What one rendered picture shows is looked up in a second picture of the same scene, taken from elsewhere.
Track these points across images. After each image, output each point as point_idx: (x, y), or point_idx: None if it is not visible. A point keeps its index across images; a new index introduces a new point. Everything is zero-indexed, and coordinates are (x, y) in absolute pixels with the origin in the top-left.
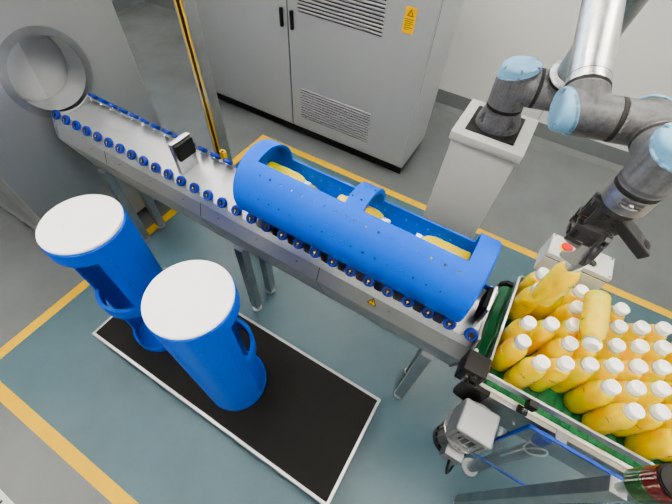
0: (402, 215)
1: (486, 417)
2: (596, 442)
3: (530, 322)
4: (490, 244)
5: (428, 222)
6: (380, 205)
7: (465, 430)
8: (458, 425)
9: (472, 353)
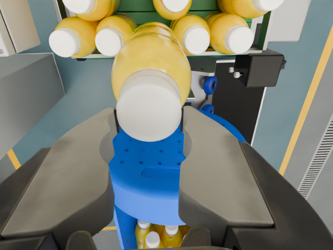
0: (123, 231)
1: (278, 12)
2: None
3: (199, 40)
4: (154, 210)
5: (117, 218)
6: (127, 248)
7: (300, 31)
8: (296, 40)
9: (252, 83)
